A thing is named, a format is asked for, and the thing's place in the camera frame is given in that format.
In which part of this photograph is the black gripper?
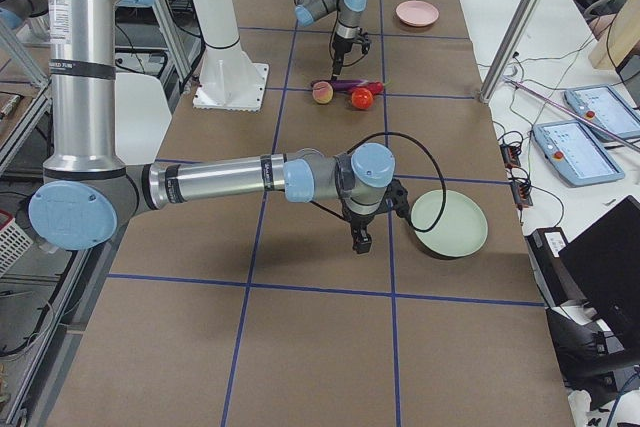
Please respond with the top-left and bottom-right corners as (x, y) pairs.
(343, 179), (409, 254)
(331, 32), (371, 75)

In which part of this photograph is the purple eggplant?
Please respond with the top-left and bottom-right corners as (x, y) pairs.
(310, 79), (369, 92)

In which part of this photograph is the red chili pepper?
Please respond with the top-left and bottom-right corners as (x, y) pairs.
(366, 81), (387, 96)

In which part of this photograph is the red pomegranate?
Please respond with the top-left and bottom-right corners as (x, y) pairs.
(349, 87), (375, 111)

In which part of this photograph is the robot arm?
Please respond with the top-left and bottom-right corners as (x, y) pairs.
(293, 0), (371, 80)
(28, 0), (401, 254)

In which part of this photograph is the peach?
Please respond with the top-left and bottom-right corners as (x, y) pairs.
(312, 82), (334, 105)

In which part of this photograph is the green plate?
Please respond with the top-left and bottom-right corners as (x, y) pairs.
(411, 190), (488, 257)

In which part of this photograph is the pink plate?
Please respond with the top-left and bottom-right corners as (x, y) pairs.
(395, 0), (440, 28)

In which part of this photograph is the teach pendant near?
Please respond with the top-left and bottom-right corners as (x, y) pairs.
(532, 121), (625, 187)

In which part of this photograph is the teach pendant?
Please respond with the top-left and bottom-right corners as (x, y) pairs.
(532, 121), (625, 187)
(563, 85), (639, 140)

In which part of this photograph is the white chair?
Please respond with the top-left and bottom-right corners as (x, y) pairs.
(115, 72), (172, 165)

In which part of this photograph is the black laptop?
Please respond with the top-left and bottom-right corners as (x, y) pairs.
(560, 195), (639, 348)

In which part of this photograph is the teach pendant far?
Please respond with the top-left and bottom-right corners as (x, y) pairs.
(563, 85), (639, 140)

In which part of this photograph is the white plastic basket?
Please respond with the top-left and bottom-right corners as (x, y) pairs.
(0, 210), (33, 275)

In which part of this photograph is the aluminium frame post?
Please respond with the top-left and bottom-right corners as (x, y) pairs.
(478, 0), (541, 104)

